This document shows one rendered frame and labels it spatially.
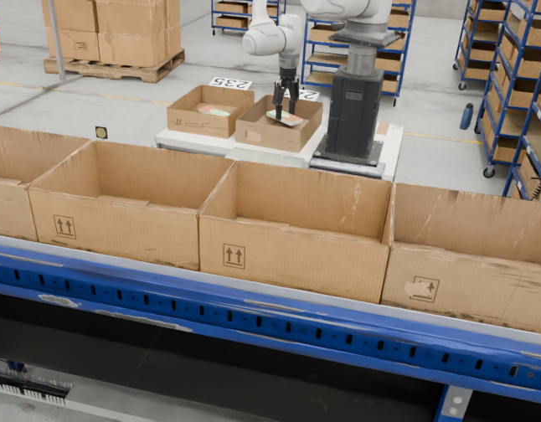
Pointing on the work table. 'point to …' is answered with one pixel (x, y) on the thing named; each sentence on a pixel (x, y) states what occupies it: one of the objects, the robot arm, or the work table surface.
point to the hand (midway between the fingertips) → (285, 111)
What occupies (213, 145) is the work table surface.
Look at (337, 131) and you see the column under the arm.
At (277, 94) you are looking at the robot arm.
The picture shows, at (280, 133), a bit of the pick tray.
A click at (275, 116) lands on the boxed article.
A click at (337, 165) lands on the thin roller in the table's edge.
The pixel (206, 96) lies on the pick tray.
